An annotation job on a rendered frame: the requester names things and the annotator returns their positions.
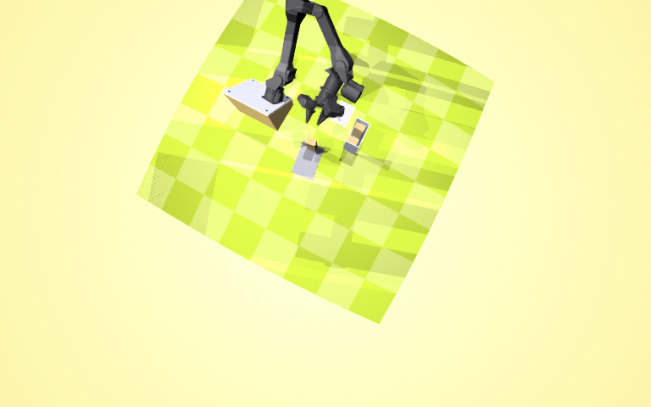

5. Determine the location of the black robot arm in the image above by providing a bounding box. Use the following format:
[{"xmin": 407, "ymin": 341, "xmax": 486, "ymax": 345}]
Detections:
[{"xmin": 261, "ymin": 0, "xmax": 364, "ymax": 119}]

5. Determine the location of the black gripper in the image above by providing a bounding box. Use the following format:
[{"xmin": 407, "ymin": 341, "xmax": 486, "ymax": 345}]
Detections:
[{"xmin": 297, "ymin": 86, "xmax": 337, "ymax": 125}]

